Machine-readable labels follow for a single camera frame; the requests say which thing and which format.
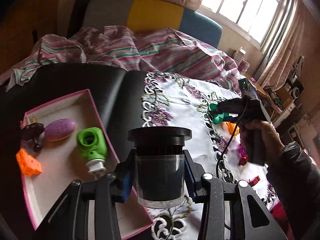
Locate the magenta flanged plastic piece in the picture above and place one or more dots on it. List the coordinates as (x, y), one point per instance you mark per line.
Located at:
(242, 155)

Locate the pink-rimmed white box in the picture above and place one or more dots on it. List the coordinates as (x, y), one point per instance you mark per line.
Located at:
(61, 163)

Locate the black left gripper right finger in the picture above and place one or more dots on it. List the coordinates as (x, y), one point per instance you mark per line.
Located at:
(191, 176)

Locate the grey yellow blue sofa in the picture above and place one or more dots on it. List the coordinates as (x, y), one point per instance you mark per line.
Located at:
(145, 16)

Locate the green flanged plastic spool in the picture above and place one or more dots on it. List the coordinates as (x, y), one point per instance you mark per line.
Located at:
(218, 118)

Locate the window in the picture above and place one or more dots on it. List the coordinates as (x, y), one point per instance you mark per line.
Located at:
(251, 16)

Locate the orange cube block cluster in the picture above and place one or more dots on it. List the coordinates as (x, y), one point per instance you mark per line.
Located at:
(28, 165)

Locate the purple oval soap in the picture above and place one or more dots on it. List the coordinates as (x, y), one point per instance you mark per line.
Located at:
(59, 129)

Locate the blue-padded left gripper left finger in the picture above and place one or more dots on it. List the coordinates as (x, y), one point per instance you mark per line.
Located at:
(127, 185)

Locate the white embroidered floral tablecloth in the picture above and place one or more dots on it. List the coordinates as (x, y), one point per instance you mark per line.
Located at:
(172, 100)

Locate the striped pink green cloth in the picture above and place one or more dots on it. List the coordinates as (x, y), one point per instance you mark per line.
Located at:
(165, 50)

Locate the black lidded clear jar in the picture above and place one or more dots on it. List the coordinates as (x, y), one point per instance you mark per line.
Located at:
(160, 165)

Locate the orange plastic piece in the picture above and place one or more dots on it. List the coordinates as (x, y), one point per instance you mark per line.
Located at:
(232, 128)

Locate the person's right hand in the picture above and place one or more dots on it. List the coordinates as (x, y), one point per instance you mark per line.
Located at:
(271, 139)

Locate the black rolled mat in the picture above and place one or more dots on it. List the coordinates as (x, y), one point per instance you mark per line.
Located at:
(77, 17)

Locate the green plug-in mosquito repeller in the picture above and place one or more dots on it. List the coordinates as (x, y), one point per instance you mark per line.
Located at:
(92, 147)

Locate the red puzzle piece block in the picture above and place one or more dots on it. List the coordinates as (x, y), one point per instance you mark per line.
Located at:
(254, 181)

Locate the brown pedestal with yellow pegs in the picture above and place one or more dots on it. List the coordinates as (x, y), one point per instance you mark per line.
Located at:
(32, 131)

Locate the black jacket right forearm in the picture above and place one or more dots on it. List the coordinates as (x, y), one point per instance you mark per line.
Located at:
(296, 182)

